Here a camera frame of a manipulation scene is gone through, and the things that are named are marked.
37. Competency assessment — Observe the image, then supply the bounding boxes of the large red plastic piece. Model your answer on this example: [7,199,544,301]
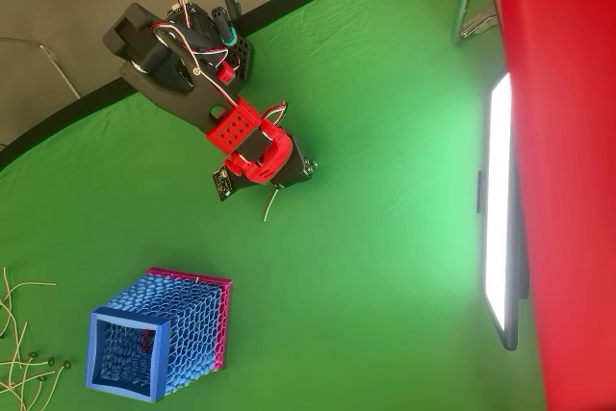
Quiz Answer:
[490,0,616,411]

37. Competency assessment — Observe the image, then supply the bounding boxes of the blue and pink mesh basket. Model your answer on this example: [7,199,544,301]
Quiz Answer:
[85,266,234,404]

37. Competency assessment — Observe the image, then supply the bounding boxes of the white candle wick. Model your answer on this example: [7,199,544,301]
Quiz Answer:
[5,321,29,391]
[34,357,73,411]
[0,355,57,370]
[8,279,58,297]
[1,266,15,335]
[262,186,281,223]

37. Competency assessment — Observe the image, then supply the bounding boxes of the small camera board on bracket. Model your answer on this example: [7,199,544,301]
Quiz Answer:
[212,166,234,203]

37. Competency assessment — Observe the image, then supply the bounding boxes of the black plastic case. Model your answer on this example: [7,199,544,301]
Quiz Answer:
[102,1,167,64]

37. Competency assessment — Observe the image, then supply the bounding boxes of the green table cloth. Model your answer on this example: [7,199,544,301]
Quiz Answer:
[0,0,548,411]

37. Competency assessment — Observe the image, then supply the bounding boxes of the black and teal power plug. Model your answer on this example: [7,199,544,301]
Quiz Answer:
[211,0,241,48]

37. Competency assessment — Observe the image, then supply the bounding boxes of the thin grey floor cable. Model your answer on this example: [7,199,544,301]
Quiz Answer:
[0,36,82,100]

